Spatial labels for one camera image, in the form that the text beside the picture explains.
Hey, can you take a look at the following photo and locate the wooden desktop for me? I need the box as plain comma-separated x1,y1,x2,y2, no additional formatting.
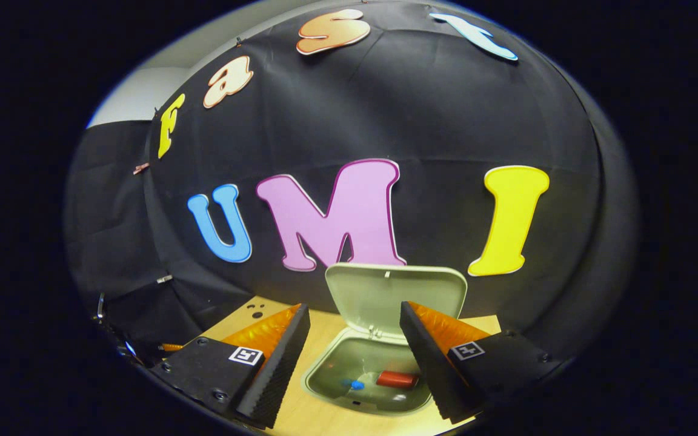
161,296,501,436

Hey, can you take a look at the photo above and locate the green desktop garbage bin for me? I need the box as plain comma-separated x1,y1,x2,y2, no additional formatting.
304,263,468,415

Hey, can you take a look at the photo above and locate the red pop can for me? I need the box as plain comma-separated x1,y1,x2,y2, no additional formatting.
376,371,420,389

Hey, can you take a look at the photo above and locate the black backdrop cloth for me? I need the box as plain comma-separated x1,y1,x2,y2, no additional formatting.
64,0,639,364

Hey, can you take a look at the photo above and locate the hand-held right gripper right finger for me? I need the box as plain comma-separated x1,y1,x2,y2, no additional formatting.
399,301,559,424

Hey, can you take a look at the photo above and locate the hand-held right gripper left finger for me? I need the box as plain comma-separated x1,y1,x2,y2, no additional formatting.
152,304,311,429

